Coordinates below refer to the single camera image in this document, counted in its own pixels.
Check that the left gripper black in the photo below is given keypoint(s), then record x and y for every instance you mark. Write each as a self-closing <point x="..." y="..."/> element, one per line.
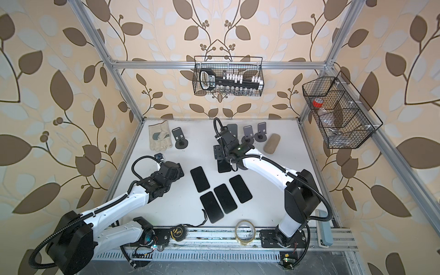
<point x="181" y="173"/>

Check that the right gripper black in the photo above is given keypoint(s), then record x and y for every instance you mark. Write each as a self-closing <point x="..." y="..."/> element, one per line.
<point x="218" y="152"/>

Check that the black phone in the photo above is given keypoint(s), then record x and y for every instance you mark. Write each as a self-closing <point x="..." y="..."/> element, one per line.
<point x="223" y="166"/>
<point x="200" y="179"/>
<point x="240" y="188"/>

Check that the grey phone stand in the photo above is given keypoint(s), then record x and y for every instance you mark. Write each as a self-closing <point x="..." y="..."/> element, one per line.
<point x="248" y="135"/>

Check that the dark grey back stand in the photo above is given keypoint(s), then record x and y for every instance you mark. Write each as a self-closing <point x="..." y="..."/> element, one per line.
<point x="180" y="141"/>

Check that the phone with green case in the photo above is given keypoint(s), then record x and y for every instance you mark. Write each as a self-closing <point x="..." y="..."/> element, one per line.
<point x="225" y="198"/>

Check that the phone with purple case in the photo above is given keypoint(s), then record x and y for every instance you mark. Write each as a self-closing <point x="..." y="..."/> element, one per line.
<point x="212" y="208"/>

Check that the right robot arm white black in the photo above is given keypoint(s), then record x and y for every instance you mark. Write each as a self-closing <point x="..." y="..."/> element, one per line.
<point x="302" y="200"/>

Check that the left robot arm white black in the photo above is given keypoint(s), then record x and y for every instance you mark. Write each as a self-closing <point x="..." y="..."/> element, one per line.
<point x="79" y="238"/>

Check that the beige work glove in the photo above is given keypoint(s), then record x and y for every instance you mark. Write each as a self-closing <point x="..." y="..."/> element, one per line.
<point x="160" y="137"/>

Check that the beige oval sponge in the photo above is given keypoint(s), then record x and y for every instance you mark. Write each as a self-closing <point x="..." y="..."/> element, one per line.
<point x="272" y="144"/>

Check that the black yellow tape measure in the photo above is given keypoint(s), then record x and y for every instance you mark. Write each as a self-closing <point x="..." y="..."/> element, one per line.
<point x="178" y="233"/>

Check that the black tool in basket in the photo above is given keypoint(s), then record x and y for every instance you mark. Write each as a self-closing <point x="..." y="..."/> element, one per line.
<point x="209" y="81"/>

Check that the clear tape roll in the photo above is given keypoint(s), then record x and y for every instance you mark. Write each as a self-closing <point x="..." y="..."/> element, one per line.
<point x="245" y="232"/>

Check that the aluminium front rail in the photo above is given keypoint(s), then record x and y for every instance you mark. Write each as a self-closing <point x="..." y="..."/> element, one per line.
<point x="223" y="239"/>

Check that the back wire basket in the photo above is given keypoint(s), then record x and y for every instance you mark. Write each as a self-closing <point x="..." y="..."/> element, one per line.
<point x="247" y="65"/>

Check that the wire basket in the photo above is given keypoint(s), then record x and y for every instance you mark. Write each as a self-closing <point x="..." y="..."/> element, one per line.
<point x="347" y="119"/>
<point x="247" y="65"/>

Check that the grey blue device on rail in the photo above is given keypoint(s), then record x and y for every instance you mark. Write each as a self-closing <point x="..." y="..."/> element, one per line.
<point x="324" y="234"/>

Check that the right wire basket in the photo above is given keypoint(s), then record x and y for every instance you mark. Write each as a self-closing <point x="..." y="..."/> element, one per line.
<point x="347" y="119"/>

